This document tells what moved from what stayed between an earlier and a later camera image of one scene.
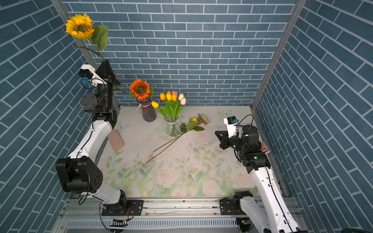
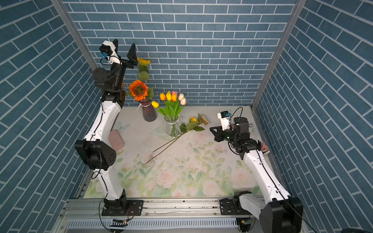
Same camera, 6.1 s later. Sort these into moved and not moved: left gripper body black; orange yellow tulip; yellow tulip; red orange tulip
Moved: left gripper body black
Not moved: red orange tulip; yellow tulip; orange yellow tulip
